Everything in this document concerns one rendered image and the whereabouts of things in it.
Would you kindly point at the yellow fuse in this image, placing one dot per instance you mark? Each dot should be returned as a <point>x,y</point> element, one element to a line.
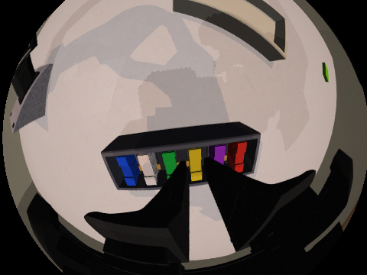
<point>194,159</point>

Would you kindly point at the green fuse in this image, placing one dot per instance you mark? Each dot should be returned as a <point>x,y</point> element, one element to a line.
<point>170,161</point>

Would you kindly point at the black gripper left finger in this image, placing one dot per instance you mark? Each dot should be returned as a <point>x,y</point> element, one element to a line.
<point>163,222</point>

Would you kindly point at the purple fuse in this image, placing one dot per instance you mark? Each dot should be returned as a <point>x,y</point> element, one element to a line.
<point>217,152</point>

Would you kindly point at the green rectangular block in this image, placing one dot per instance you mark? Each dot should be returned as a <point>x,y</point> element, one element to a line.
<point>325,72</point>

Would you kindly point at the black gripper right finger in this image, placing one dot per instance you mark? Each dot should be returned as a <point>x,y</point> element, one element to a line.
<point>247,205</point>

